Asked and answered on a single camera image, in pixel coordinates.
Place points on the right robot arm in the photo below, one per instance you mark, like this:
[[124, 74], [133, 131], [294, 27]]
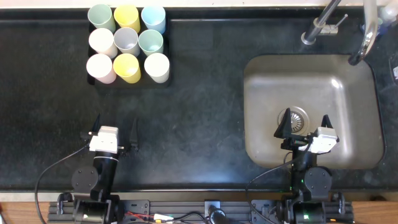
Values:
[[317, 182]]

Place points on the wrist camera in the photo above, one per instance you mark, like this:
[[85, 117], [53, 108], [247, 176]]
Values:
[[323, 140], [104, 140]]

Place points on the green cup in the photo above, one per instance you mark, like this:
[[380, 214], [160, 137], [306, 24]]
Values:
[[100, 15], [150, 42]]

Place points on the steel sink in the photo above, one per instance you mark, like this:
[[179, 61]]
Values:
[[342, 93]]

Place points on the blue cup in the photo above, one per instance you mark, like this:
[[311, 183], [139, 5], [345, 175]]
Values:
[[153, 17]]

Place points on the black tray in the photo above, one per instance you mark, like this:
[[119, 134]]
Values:
[[167, 46]]

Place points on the white cup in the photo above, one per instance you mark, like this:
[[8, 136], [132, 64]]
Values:
[[101, 40], [156, 65]]

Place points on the yellow cup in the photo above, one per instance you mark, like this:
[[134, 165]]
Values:
[[126, 15], [126, 66]]

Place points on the blue soap bottle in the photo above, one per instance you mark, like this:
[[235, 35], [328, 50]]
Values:
[[389, 12]]

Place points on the grey cup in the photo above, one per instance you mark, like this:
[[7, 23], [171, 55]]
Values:
[[126, 39]]

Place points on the mounting rail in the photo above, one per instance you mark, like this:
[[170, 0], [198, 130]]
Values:
[[180, 207]]

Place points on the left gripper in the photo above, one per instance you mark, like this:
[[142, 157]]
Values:
[[124, 149]]

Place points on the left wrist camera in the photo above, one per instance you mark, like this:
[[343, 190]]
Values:
[[104, 140]]

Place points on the steel tap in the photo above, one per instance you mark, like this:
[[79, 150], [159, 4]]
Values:
[[371, 31]]

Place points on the pink cup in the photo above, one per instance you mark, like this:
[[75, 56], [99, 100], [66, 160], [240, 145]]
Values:
[[99, 66]]

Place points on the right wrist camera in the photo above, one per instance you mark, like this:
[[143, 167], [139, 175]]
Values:
[[323, 140]]

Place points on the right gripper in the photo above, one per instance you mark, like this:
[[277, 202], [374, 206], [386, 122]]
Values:
[[293, 142]]

